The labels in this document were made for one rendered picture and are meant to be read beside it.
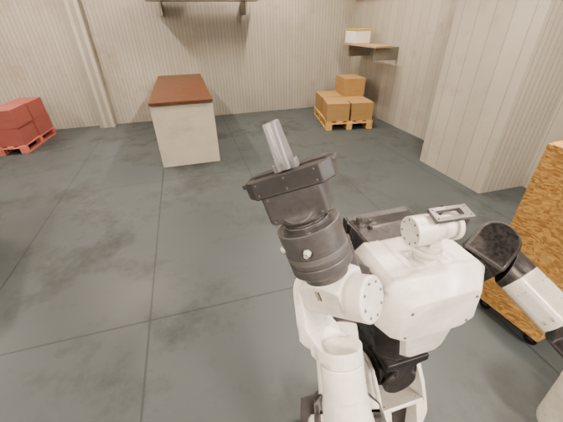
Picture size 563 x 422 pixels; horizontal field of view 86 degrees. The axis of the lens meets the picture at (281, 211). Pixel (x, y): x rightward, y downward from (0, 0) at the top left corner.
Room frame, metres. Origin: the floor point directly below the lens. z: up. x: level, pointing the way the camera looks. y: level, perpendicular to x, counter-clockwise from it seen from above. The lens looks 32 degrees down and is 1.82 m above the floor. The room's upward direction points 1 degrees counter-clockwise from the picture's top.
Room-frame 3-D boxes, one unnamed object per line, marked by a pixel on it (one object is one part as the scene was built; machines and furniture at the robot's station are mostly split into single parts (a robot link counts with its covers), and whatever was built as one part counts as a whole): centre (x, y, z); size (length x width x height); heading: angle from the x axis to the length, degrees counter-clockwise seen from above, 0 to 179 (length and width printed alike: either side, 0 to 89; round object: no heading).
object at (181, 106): (5.52, 1.68, 0.47); 2.62 x 0.84 x 0.94; 16
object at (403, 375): (0.61, -0.30, 0.97); 0.28 x 0.13 x 0.18; 16
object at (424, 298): (0.58, -0.30, 1.23); 0.34 x 0.30 x 0.36; 106
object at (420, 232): (0.52, -0.32, 1.44); 0.10 x 0.07 x 0.09; 102
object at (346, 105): (6.59, -1.31, 0.42); 1.48 x 1.17 x 0.83; 16
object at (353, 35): (7.10, -1.61, 1.56); 0.45 x 0.37 x 0.25; 16
